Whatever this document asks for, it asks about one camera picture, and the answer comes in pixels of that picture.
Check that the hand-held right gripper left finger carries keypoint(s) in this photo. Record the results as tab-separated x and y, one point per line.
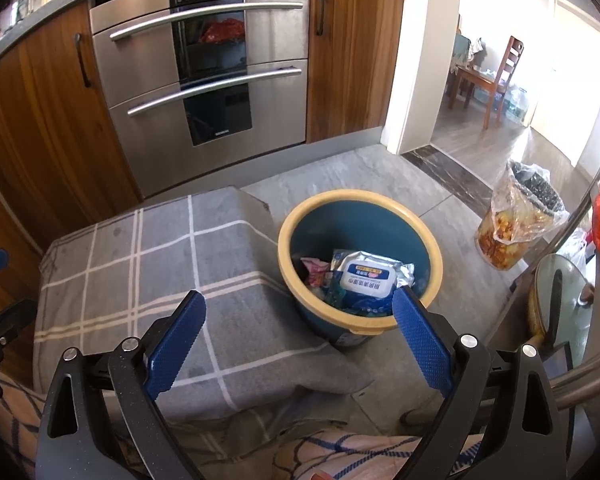
175	345

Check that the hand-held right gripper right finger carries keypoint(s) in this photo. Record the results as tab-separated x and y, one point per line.
422	340

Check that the silver wet wipes pack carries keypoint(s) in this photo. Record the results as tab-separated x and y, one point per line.
365	280

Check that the blue bin with yellow rim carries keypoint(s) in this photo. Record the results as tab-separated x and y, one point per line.
330	225

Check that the grey checked cloth-covered box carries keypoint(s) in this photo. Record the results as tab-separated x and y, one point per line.
130	270

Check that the yellow pot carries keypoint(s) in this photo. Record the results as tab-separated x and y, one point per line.
536	315

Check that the clear plastic food bag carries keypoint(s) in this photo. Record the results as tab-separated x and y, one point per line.
505	235

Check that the wooden cabinet door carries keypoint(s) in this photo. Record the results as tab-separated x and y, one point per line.
45	135
355	60

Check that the glass pot lid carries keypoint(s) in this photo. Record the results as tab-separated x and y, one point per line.
572	280

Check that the white plastic bag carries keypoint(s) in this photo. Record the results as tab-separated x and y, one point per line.
575	250

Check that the stainless steel oven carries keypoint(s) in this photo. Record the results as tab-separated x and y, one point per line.
145	140

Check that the clear water jug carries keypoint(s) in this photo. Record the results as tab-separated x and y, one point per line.
517	105

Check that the wooden dining table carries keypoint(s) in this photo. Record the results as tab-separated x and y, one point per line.
472	77

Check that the wooden chair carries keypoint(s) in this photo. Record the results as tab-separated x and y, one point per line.
507	67

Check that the steel tube frame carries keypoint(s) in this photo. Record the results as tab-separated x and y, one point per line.
580	385

